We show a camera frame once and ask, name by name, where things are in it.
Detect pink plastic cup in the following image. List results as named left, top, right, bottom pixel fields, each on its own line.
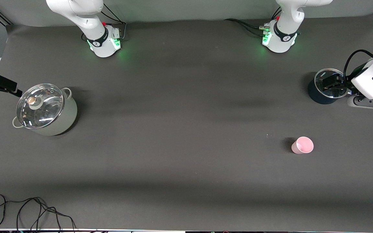
left=291, top=137, right=314, bottom=154

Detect glass saucepan lid blue knob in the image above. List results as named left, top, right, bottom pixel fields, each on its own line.
left=314, top=68, right=350, bottom=99

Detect dark blue saucepan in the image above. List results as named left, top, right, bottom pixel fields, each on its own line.
left=308, top=69, right=351, bottom=105

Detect glass pot lid beige knob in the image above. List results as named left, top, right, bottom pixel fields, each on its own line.
left=16, top=83, right=64, bottom=129

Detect grey-green cooking pot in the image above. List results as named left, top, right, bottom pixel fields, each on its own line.
left=12, top=83, right=78, bottom=136

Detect black left arm base cables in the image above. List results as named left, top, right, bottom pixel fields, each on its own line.
left=224, top=6, right=281, bottom=36

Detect black arm base cables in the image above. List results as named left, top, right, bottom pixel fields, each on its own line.
left=82, top=3, right=127, bottom=42
left=224, top=6, right=281, bottom=36

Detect black right arm base cables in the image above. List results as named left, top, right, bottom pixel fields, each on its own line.
left=82, top=3, right=127, bottom=42

